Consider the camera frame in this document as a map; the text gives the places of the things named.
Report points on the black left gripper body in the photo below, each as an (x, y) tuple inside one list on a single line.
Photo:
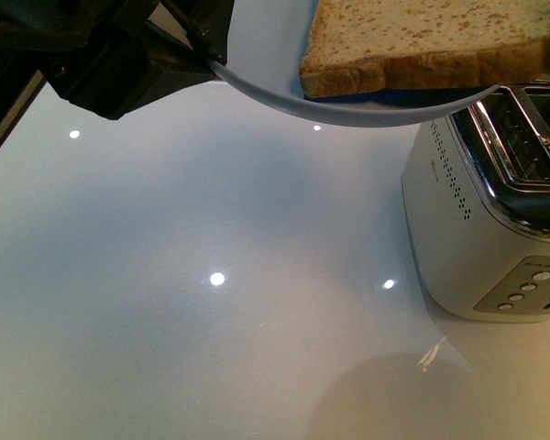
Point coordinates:
[(107, 57)]

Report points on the grey round plate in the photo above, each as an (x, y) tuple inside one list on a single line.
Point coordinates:
[(265, 45)]

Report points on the brown bread slice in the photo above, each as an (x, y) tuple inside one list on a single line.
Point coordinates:
[(357, 47)]

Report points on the silver two-slot toaster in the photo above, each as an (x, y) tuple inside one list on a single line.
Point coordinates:
[(476, 192)]

